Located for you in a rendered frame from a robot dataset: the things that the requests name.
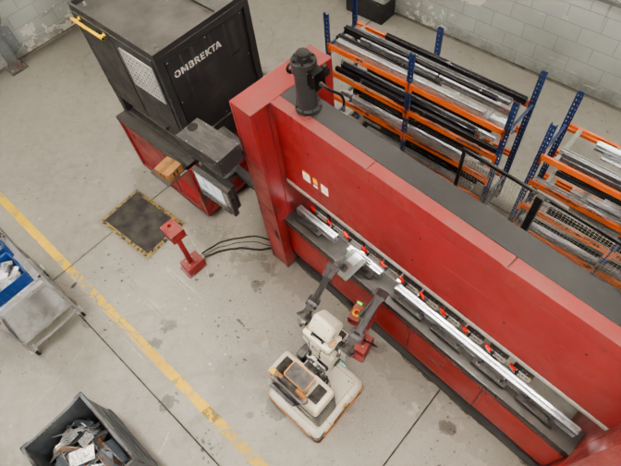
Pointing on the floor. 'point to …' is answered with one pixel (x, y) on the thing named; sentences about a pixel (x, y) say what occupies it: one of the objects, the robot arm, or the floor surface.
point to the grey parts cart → (33, 303)
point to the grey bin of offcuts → (86, 439)
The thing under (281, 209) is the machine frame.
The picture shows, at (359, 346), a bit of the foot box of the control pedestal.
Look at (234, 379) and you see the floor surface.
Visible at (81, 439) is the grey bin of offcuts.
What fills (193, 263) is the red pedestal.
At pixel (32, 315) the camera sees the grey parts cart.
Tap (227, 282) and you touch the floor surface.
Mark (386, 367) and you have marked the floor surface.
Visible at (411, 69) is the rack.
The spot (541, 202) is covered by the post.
